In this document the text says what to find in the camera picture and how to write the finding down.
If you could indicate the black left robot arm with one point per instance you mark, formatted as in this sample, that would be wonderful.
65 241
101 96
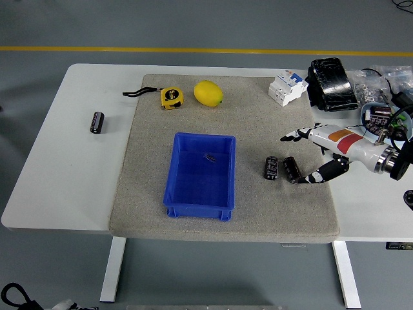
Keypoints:
29 305

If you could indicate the light blue bowl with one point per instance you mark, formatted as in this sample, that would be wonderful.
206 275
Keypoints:
366 113

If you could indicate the white circuit breaker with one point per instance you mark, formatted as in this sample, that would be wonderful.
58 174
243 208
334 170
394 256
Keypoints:
285 88

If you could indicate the blue plastic box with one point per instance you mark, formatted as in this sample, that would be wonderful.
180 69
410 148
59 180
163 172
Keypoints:
200 187

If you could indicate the clear bag of screws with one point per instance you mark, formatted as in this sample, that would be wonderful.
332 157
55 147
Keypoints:
363 85

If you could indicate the grey-brown table mat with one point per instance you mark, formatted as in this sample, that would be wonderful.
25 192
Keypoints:
251 129

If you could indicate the dark battery with print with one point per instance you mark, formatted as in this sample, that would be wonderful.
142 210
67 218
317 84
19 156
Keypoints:
379 119

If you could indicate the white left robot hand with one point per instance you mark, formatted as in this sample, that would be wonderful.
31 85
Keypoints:
67 305

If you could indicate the grey under-table bracket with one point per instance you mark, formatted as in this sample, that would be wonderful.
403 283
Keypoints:
293 245

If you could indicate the black charger block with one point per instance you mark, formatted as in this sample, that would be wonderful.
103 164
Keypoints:
403 98

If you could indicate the dark brown cylindrical battery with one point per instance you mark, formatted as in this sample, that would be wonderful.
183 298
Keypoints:
291 168

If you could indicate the white table leg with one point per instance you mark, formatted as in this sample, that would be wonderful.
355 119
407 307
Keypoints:
111 271
346 274

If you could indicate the black table control panel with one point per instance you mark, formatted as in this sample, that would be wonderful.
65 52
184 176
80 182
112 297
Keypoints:
399 246

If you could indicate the black white-printed cylindrical battery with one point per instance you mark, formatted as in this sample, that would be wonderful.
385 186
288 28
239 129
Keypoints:
272 168

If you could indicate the black wrapped pack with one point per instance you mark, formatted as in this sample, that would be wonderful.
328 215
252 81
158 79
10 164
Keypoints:
334 84

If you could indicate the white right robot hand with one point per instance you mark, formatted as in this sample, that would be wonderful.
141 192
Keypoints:
342 142

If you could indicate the small metal clip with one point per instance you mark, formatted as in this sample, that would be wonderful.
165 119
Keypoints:
209 157

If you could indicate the yellow lemon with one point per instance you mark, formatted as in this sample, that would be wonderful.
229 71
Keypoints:
208 93

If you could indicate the yellow tape measure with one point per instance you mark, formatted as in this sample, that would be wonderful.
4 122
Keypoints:
171 97

